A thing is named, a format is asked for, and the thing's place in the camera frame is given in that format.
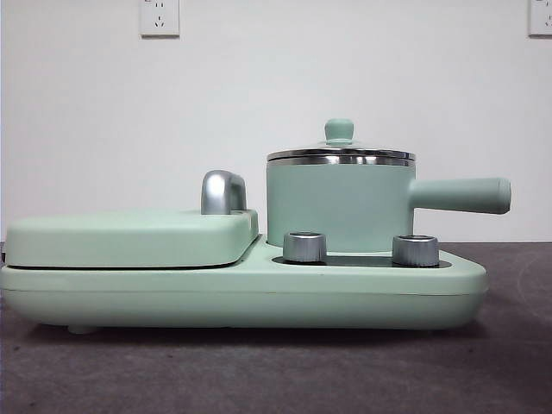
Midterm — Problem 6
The green breakfast machine base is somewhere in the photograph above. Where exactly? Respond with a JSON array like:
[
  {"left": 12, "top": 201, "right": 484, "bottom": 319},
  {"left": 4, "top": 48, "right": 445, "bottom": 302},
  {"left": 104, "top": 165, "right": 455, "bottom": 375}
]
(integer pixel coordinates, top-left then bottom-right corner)
[{"left": 0, "top": 248, "right": 488, "bottom": 336}]

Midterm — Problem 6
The green pot with handle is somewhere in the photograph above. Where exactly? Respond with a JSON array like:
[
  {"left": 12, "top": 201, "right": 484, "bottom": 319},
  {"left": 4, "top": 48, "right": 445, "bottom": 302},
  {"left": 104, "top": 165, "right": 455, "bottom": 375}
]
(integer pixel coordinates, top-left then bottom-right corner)
[{"left": 266, "top": 155, "right": 513, "bottom": 255}]

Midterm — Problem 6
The silver control knob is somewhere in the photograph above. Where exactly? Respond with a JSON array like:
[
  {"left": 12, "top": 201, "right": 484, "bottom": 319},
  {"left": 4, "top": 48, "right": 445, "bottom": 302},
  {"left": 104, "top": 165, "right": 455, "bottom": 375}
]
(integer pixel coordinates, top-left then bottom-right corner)
[
  {"left": 283, "top": 231, "right": 328, "bottom": 263},
  {"left": 392, "top": 234, "right": 440, "bottom": 267}
]

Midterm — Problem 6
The white wall socket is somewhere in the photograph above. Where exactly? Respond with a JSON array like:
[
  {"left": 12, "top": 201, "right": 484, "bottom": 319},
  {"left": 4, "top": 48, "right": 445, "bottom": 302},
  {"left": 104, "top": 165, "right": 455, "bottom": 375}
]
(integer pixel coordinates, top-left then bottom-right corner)
[
  {"left": 528, "top": 0, "right": 552, "bottom": 38},
  {"left": 140, "top": 0, "right": 181, "bottom": 39}
]

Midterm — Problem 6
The glass pot lid green knob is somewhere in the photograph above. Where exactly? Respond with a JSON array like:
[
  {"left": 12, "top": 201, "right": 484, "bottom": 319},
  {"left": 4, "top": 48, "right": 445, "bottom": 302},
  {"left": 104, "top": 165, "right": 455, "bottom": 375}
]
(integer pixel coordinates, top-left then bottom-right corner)
[{"left": 266, "top": 118, "right": 417, "bottom": 160}]

